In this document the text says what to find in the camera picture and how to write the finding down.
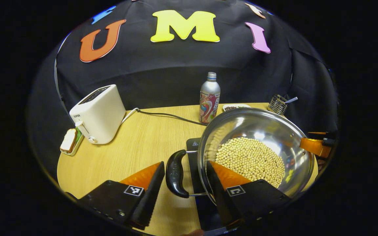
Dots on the white divided plate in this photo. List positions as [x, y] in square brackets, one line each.
[241, 106]

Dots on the silver printed drink bottle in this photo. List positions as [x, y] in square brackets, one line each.
[209, 98]

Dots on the sandwich with lettuce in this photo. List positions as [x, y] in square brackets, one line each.
[68, 141]

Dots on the white toaster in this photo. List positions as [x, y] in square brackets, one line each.
[102, 114]

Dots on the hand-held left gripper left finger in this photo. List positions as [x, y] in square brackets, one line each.
[149, 206]

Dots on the black backdrop cloth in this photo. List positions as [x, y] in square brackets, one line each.
[176, 72]

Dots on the black induction cooktop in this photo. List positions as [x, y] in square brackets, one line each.
[205, 213]

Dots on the pile of dark beans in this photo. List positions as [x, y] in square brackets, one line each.
[230, 108]

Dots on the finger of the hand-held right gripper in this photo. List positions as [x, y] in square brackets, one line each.
[326, 139]
[315, 147]

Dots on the pile of soybeans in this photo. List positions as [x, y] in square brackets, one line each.
[251, 160]

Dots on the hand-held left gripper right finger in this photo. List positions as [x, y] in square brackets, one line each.
[223, 203]

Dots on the white rectangular tray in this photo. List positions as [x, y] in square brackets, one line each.
[79, 144]

